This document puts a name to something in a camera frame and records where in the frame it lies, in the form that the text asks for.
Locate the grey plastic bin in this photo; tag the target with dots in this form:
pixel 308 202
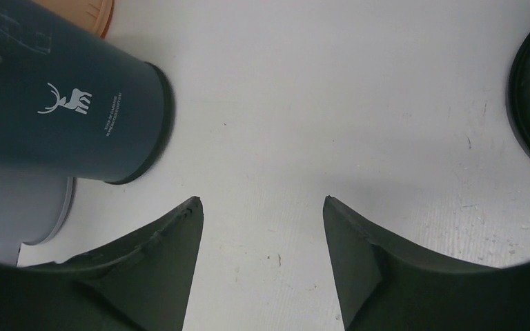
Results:
pixel 33 206

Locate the dark blue bin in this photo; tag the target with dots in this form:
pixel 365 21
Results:
pixel 72 104

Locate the orange capybara bin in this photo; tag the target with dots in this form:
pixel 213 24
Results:
pixel 90 15

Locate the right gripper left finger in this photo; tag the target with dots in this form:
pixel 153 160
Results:
pixel 140 281

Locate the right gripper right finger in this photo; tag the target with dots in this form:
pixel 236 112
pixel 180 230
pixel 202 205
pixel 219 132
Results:
pixel 386 282

